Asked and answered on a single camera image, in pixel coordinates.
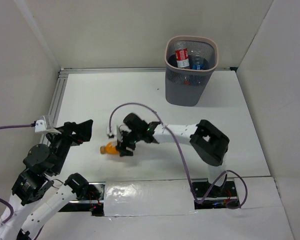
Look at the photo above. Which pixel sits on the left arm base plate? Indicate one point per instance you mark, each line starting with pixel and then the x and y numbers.
pixel 92 202

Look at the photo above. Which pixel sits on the grey mesh waste bin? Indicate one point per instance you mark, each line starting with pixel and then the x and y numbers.
pixel 184 87

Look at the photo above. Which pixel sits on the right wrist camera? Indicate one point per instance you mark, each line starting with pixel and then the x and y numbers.
pixel 111 132

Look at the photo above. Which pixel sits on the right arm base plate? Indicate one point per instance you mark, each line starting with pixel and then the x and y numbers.
pixel 218 197

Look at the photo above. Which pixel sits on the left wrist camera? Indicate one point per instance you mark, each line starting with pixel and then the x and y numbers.
pixel 43 125

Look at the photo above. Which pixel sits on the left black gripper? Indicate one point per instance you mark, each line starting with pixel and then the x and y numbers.
pixel 71 131

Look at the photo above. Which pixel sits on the orange juice bottle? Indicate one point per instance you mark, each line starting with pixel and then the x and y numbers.
pixel 109 149

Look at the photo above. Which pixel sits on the white tape sheet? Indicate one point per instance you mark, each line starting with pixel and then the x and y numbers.
pixel 148 198

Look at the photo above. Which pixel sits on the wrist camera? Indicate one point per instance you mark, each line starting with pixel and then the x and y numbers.
pixel 43 125
pixel 111 132

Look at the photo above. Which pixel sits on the blue label clear bottle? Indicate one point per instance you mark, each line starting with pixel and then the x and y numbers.
pixel 197 60

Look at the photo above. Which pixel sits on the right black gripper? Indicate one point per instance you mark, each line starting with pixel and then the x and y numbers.
pixel 121 138

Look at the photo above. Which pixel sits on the aluminium frame rail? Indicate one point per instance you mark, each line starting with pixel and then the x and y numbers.
pixel 106 96

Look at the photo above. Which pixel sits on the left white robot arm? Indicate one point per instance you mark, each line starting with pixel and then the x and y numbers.
pixel 22 220

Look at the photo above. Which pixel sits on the red label red cap bottle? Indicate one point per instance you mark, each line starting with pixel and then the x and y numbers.
pixel 181 55

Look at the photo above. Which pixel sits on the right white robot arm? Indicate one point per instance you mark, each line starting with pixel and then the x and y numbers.
pixel 210 144

